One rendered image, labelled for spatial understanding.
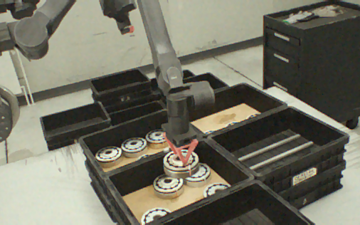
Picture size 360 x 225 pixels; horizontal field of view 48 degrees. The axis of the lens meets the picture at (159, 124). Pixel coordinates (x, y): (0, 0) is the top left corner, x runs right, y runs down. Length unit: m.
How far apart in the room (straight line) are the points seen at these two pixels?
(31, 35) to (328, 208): 1.12
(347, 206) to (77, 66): 3.36
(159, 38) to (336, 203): 0.88
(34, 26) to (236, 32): 4.06
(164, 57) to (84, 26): 3.25
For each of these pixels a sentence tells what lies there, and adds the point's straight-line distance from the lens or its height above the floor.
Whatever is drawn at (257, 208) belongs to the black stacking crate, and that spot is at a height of 0.83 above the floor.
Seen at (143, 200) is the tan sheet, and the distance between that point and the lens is 1.39.
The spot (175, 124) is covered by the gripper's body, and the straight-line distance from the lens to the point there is 1.09.
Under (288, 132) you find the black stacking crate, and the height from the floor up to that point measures 0.83.
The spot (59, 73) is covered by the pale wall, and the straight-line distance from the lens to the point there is 4.40.
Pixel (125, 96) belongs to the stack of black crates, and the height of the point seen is 0.53.
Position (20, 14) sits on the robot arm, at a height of 1.40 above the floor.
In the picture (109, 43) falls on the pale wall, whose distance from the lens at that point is 4.41.
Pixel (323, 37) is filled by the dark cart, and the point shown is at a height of 0.81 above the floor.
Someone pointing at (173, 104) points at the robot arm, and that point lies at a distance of 1.06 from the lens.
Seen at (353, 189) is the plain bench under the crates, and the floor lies 0.70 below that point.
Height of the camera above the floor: 1.71
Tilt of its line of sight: 29 degrees down
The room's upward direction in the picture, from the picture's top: 8 degrees counter-clockwise
